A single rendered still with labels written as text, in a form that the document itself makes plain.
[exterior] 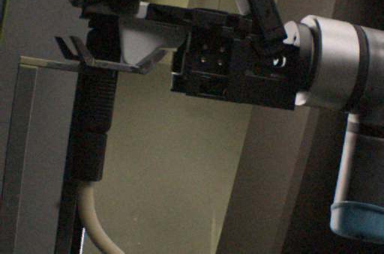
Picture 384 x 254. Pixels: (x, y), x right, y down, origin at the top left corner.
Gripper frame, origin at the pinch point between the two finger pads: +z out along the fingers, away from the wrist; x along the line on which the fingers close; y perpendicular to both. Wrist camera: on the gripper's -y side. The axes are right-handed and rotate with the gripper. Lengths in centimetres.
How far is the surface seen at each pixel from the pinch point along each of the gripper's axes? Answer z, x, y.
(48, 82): 0.7, 46.7, 9.6
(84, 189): -1.0, -1.2, 17.1
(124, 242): -42, 196, 66
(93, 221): -2.3, -1.1, 20.0
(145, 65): -3.2, -11.3, 5.0
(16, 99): 6.6, -10.6, 9.1
